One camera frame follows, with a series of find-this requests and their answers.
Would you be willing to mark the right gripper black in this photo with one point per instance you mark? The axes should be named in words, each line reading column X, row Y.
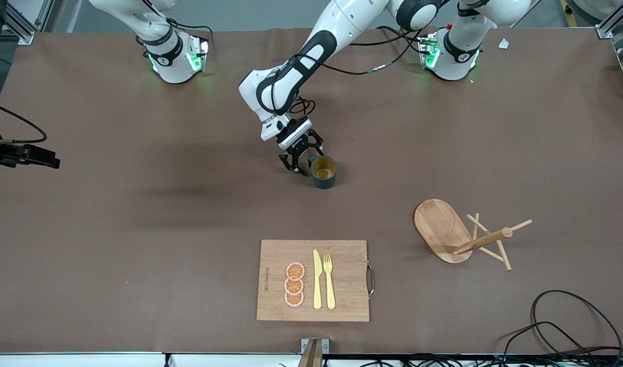
column 9, row 154

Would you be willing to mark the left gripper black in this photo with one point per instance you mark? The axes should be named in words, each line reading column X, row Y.
column 300, row 146

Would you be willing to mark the teal cup yellow inside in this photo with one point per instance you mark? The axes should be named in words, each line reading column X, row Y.
column 324, row 179

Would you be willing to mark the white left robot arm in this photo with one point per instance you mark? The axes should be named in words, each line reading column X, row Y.
column 342, row 20

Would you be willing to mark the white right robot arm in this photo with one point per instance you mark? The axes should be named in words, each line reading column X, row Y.
column 176, row 66

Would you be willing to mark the wooden mug rack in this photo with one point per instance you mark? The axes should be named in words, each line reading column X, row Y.
column 436, row 224

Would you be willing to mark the orange slice toy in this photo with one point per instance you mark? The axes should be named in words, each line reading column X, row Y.
column 293, row 299
column 295, row 271
column 293, row 286

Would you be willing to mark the table cover sheet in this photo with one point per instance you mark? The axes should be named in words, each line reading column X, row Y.
column 138, row 229

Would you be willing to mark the yellow plastic knife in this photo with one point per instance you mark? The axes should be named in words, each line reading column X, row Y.
column 317, row 285

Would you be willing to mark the yellow plastic fork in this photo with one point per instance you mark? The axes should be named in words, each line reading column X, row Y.
column 330, row 293

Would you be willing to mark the bamboo cutting board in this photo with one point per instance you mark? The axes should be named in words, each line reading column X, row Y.
column 347, row 306

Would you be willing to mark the white paper scrap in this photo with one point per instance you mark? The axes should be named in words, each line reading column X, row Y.
column 503, row 44

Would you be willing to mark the aluminium frame profile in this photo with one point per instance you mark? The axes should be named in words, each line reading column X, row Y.
column 26, row 36
column 604, row 31

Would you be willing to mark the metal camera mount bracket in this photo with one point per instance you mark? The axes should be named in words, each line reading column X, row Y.
column 314, row 357

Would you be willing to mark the white table edge rail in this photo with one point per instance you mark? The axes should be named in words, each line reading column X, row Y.
column 87, row 361

